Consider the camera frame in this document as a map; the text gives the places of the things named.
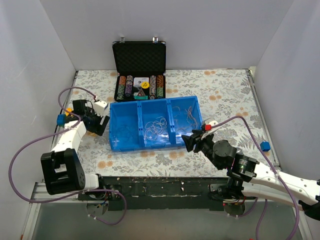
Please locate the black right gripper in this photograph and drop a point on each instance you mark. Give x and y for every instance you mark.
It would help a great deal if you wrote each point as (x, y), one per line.
(197, 142)

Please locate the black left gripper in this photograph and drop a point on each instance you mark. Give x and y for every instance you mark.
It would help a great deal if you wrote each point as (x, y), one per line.
(98, 124)

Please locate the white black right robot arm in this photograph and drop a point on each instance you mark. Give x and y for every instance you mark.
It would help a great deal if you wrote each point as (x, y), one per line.
(248, 177)

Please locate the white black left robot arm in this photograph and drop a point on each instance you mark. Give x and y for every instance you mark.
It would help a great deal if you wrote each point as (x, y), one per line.
(62, 169)

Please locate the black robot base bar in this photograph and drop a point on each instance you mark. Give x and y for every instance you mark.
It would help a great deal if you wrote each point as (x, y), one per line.
(159, 193)

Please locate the yellow toy brick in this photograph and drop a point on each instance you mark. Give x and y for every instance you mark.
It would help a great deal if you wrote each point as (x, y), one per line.
(69, 110)

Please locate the blue three-compartment plastic bin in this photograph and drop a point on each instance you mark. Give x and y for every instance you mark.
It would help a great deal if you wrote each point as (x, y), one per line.
(153, 124)

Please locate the blue toy brick left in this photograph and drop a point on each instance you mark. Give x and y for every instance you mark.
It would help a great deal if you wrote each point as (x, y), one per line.
(61, 119)

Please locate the black poker chip case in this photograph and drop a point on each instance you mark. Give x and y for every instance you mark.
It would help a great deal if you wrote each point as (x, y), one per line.
(141, 70)

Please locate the blue toy cube right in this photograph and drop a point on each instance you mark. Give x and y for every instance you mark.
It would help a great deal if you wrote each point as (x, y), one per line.
(265, 146)

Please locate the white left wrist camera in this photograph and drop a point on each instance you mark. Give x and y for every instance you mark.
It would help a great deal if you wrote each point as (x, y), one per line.
(100, 107)

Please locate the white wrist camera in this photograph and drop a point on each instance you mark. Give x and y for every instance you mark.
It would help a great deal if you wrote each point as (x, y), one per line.
(209, 127)
(100, 107)

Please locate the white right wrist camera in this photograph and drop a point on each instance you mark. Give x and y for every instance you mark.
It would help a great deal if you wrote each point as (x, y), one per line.
(209, 127)

